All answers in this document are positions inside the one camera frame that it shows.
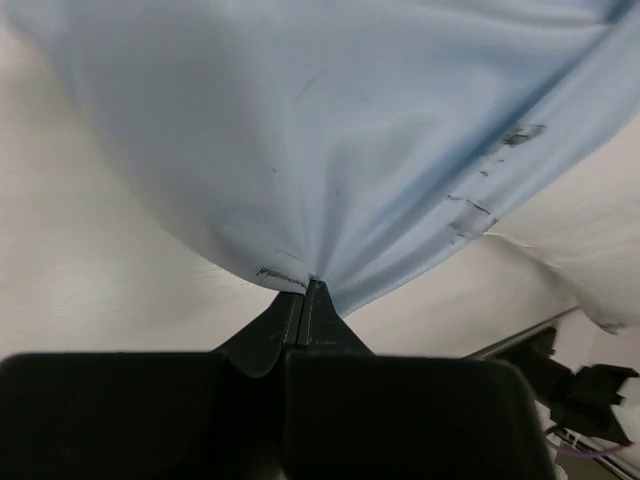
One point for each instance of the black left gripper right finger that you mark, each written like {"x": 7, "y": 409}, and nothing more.
{"x": 352, "y": 414}

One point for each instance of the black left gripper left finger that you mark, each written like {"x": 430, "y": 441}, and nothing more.
{"x": 145, "y": 415}

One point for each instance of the light blue pillowcase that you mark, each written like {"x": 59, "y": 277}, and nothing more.
{"x": 359, "y": 143}

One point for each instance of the white pillow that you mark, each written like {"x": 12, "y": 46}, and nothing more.
{"x": 585, "y": 228}

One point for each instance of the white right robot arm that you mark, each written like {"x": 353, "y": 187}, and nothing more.
{"x": 599, "y": 400}

